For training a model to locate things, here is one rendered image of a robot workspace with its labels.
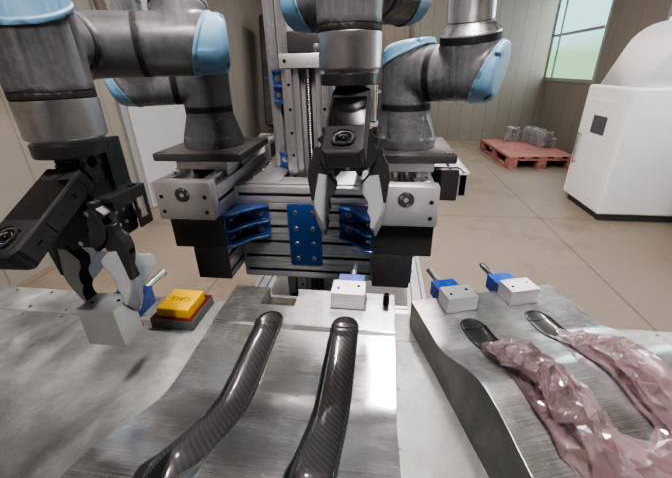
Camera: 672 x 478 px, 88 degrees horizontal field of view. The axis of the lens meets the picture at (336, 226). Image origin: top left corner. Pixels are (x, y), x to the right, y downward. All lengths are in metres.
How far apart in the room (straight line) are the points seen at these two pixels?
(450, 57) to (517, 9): 6.11
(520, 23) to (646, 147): 3.82
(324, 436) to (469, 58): 0.66
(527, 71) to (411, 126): 6.14
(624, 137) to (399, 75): 2.78
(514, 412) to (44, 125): 0.54
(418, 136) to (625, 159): 2.80
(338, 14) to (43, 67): 0.29
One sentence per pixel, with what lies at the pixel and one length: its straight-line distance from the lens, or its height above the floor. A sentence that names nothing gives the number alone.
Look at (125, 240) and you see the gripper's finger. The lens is 0.46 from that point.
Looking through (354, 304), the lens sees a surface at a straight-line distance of 0.52.
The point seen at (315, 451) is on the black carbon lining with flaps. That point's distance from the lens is 0.37.
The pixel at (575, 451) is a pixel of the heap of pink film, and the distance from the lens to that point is 0.44.
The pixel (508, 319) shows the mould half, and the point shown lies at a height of 0.86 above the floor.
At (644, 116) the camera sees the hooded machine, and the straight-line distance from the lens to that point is 3.49.
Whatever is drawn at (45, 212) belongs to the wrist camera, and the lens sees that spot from 0.43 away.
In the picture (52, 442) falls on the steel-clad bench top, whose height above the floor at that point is 0.80.
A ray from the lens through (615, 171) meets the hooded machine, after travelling 3.52.
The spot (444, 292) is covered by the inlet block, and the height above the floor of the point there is 0.88.
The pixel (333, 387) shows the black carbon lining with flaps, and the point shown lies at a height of 0.88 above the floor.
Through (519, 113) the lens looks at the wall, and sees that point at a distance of 6.98.
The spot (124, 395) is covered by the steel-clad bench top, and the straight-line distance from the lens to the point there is 0.62.
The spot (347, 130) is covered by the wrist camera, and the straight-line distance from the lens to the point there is 0.38.
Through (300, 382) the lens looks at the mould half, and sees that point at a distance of 0.44.
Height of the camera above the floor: 1.21
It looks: 24 degrees down
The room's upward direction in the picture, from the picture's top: 1 degrees counter-clockwise
